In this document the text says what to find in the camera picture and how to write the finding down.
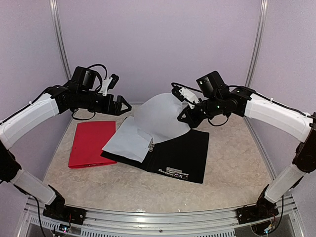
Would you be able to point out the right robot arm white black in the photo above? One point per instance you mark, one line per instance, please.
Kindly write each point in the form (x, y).
(214, 97)

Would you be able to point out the aluminium frame post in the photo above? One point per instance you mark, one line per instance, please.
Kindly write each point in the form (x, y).
(59, 37)
(257, 42)

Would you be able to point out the black clip file folder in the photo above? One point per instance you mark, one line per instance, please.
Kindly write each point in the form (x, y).
(187, 153)

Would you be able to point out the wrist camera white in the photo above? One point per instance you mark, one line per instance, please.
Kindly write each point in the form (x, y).
(185, 93)
(108, 84)

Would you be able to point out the aluminium frame post left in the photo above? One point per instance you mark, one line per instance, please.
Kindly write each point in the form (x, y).
(59, 37)

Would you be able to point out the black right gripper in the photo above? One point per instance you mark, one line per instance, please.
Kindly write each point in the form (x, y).
(192, 120)

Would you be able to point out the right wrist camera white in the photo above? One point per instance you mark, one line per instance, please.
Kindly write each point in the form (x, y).
(185, 93)

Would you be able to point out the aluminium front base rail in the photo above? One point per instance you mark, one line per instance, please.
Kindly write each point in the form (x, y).
(211, 217)

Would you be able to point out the aluminium frame rail back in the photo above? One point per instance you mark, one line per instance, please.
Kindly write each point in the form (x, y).
(140, 103)

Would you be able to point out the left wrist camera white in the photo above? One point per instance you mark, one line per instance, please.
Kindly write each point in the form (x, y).
(108, 84)

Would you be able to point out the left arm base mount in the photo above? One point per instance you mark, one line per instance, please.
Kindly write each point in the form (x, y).
(60, 211)

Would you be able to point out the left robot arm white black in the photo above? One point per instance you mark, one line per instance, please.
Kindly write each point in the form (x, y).
(85, 90)

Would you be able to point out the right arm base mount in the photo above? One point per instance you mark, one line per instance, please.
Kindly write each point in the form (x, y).
(255, 213)

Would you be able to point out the red clip file folder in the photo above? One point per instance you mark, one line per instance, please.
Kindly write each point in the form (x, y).
(89, 139)

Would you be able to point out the aluminium frame post right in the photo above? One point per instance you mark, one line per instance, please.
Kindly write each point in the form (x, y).
(257, 42)

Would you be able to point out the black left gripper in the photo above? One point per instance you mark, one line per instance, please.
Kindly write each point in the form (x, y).
(115, 109)

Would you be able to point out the white paper sheet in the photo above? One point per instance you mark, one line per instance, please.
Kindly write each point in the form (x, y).
(158, 118)

